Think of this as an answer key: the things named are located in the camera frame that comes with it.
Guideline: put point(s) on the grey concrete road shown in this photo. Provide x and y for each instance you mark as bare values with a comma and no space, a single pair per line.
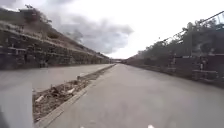
133,100

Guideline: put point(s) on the pale grey side road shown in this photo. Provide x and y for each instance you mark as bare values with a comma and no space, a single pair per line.
50,76

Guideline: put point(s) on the dirt and rubble median strip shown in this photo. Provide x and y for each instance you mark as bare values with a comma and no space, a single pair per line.
56,95

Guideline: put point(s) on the tree on slope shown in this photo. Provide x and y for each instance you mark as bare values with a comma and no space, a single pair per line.
33,15

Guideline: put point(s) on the terraced stone retaining wall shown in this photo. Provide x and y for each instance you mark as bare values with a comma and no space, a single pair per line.
33,50

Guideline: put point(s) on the dark stone wall with ledges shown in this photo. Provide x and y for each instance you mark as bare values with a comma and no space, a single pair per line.
200,68

